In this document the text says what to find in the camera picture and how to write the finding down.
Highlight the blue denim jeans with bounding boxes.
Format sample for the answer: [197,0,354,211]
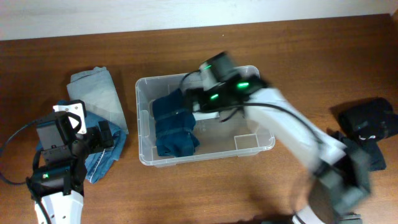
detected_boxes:
[37,111,127,184]

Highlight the dark blue garment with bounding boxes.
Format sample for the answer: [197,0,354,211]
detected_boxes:
[152,88,200,157]

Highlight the black garment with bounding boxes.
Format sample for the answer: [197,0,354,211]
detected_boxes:
[338,98,397,141]
[326,130,387,172]

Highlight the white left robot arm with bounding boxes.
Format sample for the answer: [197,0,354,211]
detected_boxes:
[26,111,113,223]

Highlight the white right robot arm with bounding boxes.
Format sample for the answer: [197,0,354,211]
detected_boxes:
[180,52,371,223]

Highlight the clear plastic storage container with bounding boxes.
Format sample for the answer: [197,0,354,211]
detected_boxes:
[135,73,275,167]

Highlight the light grey folded jeans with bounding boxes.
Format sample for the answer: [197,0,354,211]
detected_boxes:
[67,67,129,134]

